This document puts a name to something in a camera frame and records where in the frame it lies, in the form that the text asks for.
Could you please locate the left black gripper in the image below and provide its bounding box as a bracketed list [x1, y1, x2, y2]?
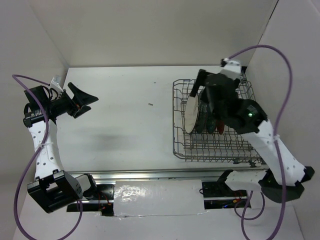
[47, 82, 98, 119]

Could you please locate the cream plate with tree drawing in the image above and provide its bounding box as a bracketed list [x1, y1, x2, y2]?
[184, 94, 199, 134]

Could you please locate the dark teal plate with blossoms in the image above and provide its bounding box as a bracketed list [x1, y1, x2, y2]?
[206, 110, 217, 134]

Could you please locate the red and teal plate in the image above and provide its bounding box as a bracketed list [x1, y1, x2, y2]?
[216, 120, 225, 135]

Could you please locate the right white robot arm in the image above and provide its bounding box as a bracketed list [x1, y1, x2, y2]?
[57, 64, 314, 203]

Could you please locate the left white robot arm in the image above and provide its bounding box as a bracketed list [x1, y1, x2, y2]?
[23, 83, 99, 213]

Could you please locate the white foil-edged panel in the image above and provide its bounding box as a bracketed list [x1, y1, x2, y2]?
[113, 179, 206, 217]

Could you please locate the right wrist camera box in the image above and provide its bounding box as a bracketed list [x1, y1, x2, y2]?
[219, 58, 242, 80]

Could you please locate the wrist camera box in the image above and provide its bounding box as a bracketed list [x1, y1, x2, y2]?
[219, 58, 242, 80]
[49, 75, 64, 99]

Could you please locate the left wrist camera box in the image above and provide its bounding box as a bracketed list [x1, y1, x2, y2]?
[49, 75, 64, 99]

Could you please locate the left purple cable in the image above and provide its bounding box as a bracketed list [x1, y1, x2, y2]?
[11, 74, 84, 240]

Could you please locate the grey wire dish rack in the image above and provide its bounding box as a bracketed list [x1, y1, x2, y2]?
[172, 79, 265, 168]

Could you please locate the aluminium rail at table edge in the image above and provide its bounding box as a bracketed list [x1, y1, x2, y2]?
[69, 167, 266, 181]

